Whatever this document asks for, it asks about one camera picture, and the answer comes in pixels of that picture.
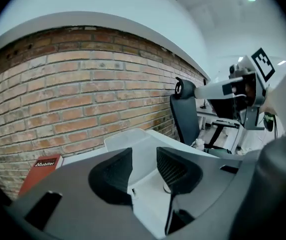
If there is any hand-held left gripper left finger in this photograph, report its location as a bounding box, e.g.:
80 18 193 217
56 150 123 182
88 147 134 207

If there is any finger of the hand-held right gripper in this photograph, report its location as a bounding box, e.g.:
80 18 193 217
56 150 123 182
194 76 245 101

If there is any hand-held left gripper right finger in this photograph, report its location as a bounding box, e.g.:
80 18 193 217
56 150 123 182
156 146 203 196

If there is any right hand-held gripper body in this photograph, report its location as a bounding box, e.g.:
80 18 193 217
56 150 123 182
209 47 276 131

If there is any translucent white plastic box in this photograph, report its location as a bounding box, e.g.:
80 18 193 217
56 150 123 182
104 128 164 185

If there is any person's right forearm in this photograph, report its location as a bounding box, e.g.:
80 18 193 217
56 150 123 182
260 55 286 135

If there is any red cardboard box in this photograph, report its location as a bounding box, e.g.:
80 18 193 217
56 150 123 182
17 153 65 197

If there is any white desk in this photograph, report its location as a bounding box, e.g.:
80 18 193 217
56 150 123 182
196 105 247 155

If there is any white crumpled tissue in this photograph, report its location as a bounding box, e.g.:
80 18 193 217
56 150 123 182
191 138 206 151

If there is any black office chair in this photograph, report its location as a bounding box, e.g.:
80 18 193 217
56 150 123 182
170 76 241 155

